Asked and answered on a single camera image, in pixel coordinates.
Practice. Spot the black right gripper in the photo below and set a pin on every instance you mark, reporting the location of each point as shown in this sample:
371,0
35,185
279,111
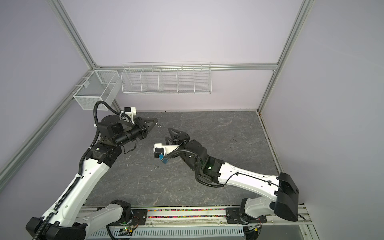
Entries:
185,139

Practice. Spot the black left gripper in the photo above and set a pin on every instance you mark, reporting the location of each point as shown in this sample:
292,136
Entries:
141,123

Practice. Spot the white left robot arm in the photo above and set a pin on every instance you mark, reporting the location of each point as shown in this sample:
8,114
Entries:
61,220

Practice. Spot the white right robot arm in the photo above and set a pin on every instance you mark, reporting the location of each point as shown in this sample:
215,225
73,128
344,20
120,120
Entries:
277,195

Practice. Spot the small white mesh basket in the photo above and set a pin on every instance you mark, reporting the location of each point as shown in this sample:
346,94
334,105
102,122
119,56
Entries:
100,85

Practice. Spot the aluminium horizontal back bar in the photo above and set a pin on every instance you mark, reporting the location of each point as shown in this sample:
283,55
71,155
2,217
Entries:
240,66

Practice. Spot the aluminium left side bar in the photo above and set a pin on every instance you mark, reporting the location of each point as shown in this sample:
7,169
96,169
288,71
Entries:
18,159

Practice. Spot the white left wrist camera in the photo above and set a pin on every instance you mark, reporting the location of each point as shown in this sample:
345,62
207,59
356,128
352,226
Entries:
128,112

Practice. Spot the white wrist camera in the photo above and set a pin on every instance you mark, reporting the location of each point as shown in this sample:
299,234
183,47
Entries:
128,112
160,150

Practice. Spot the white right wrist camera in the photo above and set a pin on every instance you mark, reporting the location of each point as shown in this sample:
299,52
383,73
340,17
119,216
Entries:
160,150

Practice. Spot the long white wire basket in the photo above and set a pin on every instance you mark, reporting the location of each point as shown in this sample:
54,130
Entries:
166,78

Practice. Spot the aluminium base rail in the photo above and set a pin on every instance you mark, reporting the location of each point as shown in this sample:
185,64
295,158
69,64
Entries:
171,223

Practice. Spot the aluminium frame corner post left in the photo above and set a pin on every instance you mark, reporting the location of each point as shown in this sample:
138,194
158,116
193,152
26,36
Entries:
65,21

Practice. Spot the aluminium frame corner post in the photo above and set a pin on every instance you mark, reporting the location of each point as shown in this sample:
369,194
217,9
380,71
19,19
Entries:
65,21
294,33

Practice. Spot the aluminium frame corner post right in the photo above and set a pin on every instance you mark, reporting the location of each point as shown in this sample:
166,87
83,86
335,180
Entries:
294,33

